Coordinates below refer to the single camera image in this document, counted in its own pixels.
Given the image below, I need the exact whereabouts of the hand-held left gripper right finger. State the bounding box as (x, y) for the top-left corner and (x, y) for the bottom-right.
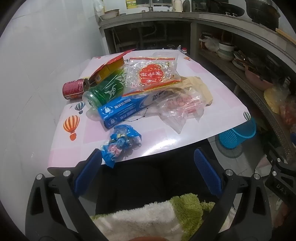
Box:
(194, 147), (272, 241)

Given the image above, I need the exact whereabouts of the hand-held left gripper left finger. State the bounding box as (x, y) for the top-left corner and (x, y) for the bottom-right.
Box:
(25, 148), (109, 241)

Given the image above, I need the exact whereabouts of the blue candy wrapper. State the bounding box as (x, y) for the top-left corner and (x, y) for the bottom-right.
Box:
(100, 124), (142, 169)

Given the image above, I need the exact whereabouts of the blue plastic basket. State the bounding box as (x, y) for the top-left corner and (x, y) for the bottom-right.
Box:
(218, 118), (257, 149)

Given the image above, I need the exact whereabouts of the blue toothpaste box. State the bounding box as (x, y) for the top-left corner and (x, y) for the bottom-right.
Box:
(97, 89), (174, 130)

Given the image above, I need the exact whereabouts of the green plastic bottle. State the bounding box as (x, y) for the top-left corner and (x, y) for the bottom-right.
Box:
(82, 67), (129, 112)

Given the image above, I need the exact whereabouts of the red drink can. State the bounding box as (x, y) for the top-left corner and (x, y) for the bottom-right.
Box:
(62, 78), (90, 100)

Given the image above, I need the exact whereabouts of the clear plastic bag pink print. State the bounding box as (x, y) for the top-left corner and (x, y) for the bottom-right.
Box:
(157, 89), (206, 134)

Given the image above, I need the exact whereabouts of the white green fluffy garment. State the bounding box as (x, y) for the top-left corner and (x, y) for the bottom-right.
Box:
(90, 193), (216, 241)

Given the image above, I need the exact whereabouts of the beige plastic bag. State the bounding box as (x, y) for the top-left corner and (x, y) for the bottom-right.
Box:
(180, 76), (214, 107)

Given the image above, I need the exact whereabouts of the yellow bag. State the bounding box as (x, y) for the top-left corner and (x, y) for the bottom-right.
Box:
(264, 87), (289, 114)

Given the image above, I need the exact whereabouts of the red yellow carton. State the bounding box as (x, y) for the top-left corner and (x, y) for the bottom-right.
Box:
(89, 48), (137, 87)

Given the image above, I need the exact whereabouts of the clear snack bag red print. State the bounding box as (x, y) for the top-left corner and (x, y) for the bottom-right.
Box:
(122, 56), (185, 96)

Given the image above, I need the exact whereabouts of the stack of plates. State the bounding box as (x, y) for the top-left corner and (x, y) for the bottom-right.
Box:
(232, 51), (249, 70)

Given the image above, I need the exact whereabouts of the stack of white bowls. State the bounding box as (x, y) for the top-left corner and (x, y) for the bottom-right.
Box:
(217, 42), (235, 61)

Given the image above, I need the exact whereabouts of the clear plastic tray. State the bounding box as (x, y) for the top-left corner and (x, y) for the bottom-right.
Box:
(151, 51), (179, 59)

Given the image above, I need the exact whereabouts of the white plastic bag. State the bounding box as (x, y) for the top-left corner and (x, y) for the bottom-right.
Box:
(199, 36), (220, 52)

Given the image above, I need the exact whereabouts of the wooden board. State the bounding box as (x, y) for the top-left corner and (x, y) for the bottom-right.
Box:
(276, 28), (296, 43)

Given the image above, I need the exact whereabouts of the white bowl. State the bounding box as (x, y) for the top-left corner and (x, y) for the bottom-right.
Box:
(99, 13), (117, 21)

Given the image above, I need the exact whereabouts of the grey concrete counter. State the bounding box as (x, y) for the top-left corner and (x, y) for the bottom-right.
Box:
(97, 10), (296, 160)

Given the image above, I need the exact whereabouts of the black wok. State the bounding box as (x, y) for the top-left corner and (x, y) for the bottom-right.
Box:
(208, 1), (245, 17)

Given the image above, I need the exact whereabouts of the white jug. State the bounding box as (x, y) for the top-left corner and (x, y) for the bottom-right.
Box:
(171, 0), (183, 12)

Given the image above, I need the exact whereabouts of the black cooking pot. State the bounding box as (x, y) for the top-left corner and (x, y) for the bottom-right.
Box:
(245, 0), (281, 26)

